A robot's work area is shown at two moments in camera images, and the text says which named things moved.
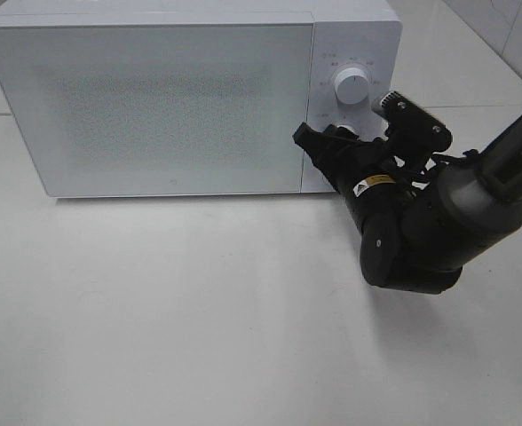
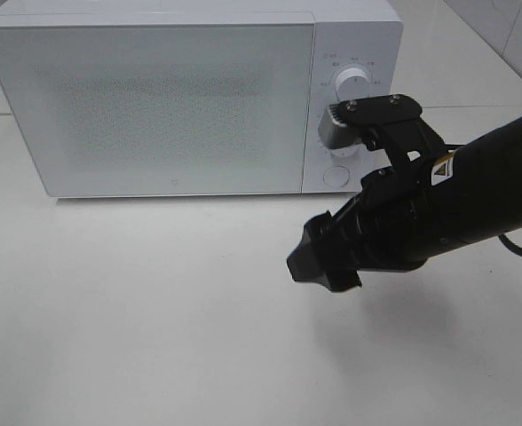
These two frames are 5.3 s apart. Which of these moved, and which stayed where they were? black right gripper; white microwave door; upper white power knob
Moved: black right gripper
Stayed: white microwave door; upper white power knob
